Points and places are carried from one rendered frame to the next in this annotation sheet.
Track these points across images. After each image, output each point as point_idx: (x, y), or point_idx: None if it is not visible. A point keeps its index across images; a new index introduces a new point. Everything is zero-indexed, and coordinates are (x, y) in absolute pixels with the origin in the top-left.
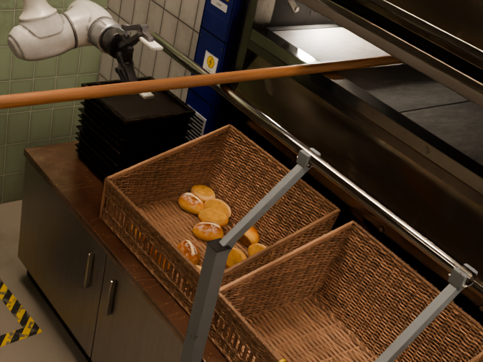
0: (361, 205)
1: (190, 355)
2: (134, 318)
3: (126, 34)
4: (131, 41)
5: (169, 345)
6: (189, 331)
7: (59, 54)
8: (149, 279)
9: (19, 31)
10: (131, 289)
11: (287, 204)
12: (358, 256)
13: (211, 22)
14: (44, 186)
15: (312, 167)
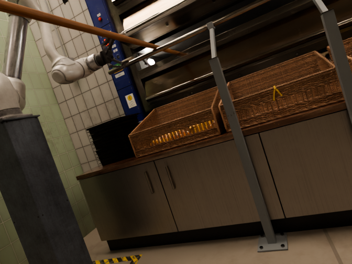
0: (226, 77)
1: (238, 125)
2: (189, 169)
3: (105, 48)
4: (109, 44)
5: (217, 153)
6: (228, 114)
7: (79, 76)
8: (183, 145)
9: (56, 66)
10: (178, 157)
11: (199, 106)
12: (241, 88)
13: (120, 84)
14: (97, 179)
15: (197, 87)
